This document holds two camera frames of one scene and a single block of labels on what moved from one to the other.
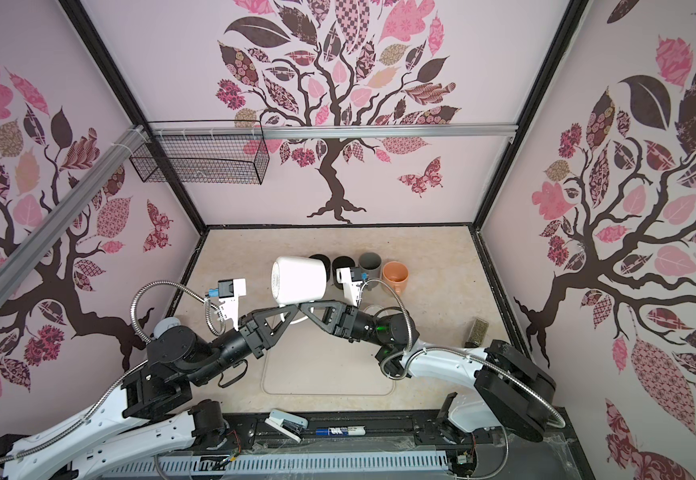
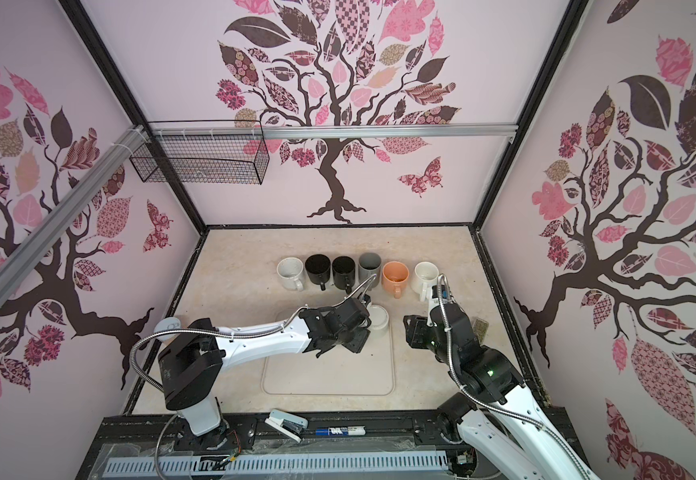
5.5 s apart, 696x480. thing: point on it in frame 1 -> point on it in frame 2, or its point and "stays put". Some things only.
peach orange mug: (396, 274) stays put
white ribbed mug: (298, 280) -> (425, 276)
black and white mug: (326, 262) stays put
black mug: (341, 262) stays put
